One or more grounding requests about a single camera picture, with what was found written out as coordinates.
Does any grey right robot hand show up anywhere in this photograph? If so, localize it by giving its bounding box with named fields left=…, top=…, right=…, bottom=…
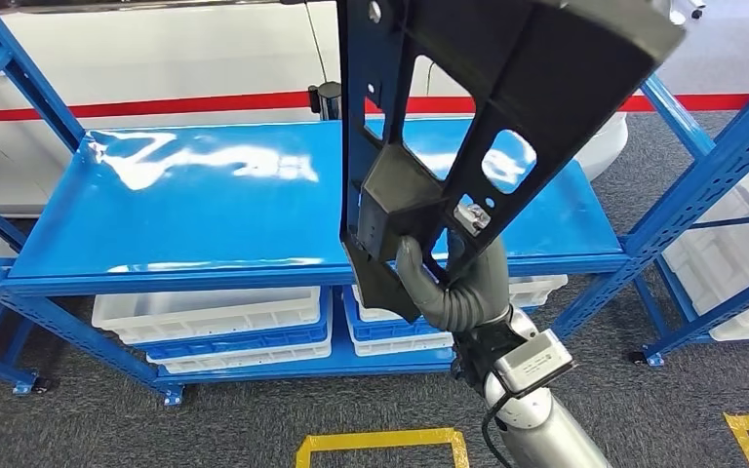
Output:
left=395, top=232, right=513, bottom=313

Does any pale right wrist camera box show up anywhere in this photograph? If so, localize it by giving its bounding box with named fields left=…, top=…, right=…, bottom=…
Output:
left=493, top=329, right=574, bottom=397

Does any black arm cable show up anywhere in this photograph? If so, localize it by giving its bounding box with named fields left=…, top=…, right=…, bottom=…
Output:
left=481, top=397, right=511, bottom=468

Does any black barrier stanchion post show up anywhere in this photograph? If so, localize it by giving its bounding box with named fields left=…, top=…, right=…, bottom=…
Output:
left=308, top=81, right=343, bottom=122

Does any black plastic plate bracket part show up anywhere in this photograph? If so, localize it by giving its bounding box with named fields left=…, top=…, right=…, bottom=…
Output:
left=337, top=0, right=688, bottom=325

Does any white car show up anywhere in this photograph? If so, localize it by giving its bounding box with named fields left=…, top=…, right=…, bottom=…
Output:
left=0, top=0, right=631, bottom=217

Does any red barrier belt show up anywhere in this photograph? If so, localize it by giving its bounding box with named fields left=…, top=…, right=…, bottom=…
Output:
left=0, top=92, right=749, bottom=124

